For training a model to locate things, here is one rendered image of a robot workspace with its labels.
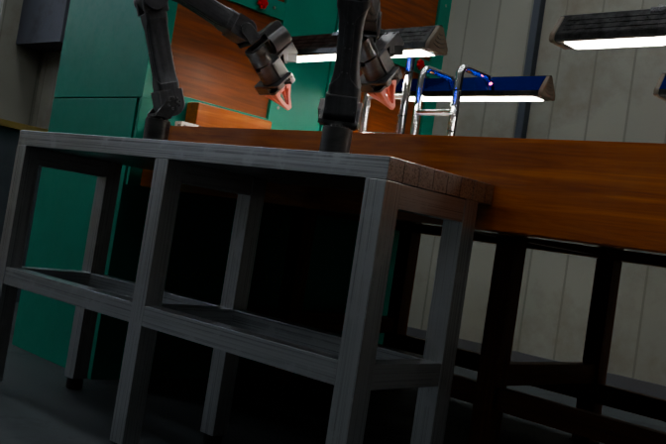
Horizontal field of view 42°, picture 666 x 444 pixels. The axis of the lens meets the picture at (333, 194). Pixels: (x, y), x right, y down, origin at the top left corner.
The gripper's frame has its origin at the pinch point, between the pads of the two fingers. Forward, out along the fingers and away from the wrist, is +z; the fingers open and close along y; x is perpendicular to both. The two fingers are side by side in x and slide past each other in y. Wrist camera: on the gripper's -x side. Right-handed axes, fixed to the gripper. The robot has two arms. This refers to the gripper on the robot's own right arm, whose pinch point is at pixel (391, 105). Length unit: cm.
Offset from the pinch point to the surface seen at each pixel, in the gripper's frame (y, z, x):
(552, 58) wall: 100, 130, -206
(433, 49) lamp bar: 3.4, 0.8, -24.9
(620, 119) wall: 59, 152, -184
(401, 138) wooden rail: -17.1, -4.5, 17.1
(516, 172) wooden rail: -47, -1, 22
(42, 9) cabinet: 568, 60, -203
